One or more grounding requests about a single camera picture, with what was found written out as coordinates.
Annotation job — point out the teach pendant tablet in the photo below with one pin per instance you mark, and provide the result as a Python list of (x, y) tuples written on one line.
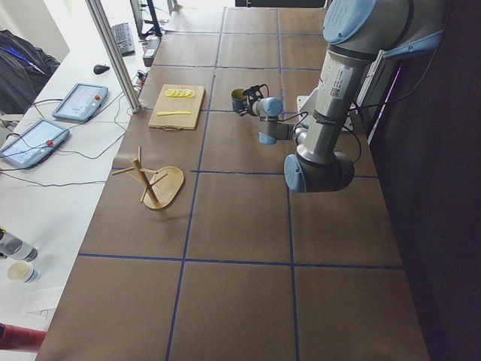
[(81, 102), (35, 144)]

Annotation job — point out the white paper sheet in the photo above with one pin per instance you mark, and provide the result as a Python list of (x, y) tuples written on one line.
[(42, 303)]

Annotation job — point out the white paper cup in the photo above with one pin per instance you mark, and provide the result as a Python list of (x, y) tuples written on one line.
[(23, 272)]

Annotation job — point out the wooden cup storage rack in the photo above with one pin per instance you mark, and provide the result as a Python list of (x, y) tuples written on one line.
[(160, 186)]

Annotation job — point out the red object at edge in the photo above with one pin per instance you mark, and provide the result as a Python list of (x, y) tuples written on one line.
[(17, 338)]

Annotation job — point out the aluminium frame post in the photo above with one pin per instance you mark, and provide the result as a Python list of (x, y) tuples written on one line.
[(101, 22)]

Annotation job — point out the black computer mouse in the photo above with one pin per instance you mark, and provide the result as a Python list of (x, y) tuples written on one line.
[(100, 69)]

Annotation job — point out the black jacket on chair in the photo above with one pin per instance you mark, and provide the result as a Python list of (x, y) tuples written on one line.
[(25, 71)]

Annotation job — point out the clear plastic bottle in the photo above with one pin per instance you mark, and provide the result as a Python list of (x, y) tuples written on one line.
[(15, 248)]

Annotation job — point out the lemon slice one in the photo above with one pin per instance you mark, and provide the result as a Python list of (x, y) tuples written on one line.
[(170, 92)]

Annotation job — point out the blue ribbed cup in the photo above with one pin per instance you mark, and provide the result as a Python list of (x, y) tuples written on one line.
[(238, 100)]

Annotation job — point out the wooden cutting board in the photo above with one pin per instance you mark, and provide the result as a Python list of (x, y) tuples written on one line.
[(181, 122)]

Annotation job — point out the lower teach pendant tablet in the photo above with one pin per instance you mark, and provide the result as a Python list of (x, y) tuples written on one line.
[(35, 144)]

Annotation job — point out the grey power strip box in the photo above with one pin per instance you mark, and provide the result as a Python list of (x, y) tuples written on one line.
[(150, 47)]

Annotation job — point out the yellow plastic knife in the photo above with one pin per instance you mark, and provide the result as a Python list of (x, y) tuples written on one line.
[(172, 113)]

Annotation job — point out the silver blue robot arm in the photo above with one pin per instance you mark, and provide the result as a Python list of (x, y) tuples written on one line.
[(355, 31)]

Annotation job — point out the black keyboard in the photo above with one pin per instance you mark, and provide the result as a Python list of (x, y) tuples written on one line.
[(122, 35)]

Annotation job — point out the upper teach pendant tablet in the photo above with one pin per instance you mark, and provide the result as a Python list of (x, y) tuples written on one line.
[(81, 102)]

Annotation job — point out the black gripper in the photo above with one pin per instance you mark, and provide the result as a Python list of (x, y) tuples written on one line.
[(249, 104)]

